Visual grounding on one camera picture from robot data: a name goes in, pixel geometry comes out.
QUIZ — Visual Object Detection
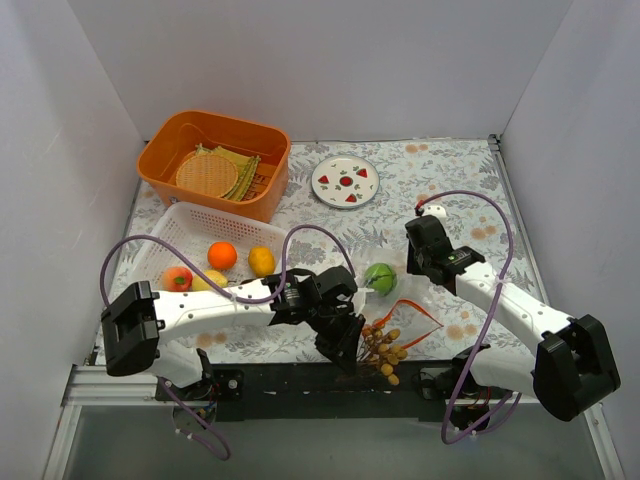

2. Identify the brown fake longan cluster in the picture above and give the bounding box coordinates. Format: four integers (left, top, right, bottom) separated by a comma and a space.
358, 325, 408, 386

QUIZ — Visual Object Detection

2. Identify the green fake watermelon ball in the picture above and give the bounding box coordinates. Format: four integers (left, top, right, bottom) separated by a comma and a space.
363, 263, 397, 296

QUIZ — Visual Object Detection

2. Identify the clear zip top bag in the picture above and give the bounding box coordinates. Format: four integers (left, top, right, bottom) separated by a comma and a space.
352, 247, 443, 350

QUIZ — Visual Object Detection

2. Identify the yellow fake lemon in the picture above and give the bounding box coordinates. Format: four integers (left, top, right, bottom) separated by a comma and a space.
248, 246, 276, 278

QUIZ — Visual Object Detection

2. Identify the orange fake tangerine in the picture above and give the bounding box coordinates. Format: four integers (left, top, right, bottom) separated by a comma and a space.
207, 242, 237, 270

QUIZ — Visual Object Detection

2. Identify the yellow fake pear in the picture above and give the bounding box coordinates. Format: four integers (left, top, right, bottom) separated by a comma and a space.
191, 269, 228, 292

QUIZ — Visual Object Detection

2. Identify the fake peach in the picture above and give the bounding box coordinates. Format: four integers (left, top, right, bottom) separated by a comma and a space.
161, 266, 193, 292

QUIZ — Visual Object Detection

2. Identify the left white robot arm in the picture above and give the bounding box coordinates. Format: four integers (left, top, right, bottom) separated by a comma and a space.
101, 266, 365, 400

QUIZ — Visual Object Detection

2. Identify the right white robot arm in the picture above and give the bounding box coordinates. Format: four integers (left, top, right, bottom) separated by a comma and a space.
405, 215, 621, 422

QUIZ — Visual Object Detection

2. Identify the white perforated plastic basket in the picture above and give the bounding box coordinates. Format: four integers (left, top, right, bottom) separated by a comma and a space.
126, 202, 287, 290

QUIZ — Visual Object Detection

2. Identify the white strawberry pattern plate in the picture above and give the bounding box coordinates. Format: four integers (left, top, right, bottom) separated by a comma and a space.
311, 155, 380, 210

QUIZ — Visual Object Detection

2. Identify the yellow green woven mat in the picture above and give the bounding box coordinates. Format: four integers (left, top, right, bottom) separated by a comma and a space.
195, 144, 261, 201

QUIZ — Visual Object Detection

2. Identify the round orange woven coaster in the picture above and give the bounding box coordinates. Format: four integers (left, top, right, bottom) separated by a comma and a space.
175, 154, 238, 198

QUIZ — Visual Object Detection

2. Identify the orange plastic tub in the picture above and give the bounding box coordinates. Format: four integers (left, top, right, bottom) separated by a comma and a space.
137, 111, 291, 223

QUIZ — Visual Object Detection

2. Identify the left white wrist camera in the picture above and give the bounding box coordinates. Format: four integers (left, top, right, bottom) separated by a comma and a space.
346, 288, 371, 316

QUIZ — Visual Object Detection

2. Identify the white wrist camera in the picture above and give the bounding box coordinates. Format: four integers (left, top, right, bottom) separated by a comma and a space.
346, 288, 371, 316
415, 203, 447, 221

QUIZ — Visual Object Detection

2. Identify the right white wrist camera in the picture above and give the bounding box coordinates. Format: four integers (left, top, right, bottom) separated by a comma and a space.
415, 203, 447, 221

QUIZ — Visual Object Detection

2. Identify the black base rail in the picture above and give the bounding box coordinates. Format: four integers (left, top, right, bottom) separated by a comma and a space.
155, 360, 457, 422

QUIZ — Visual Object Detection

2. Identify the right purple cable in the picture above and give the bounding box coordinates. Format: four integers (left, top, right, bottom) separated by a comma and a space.
414, 189, 523, 446

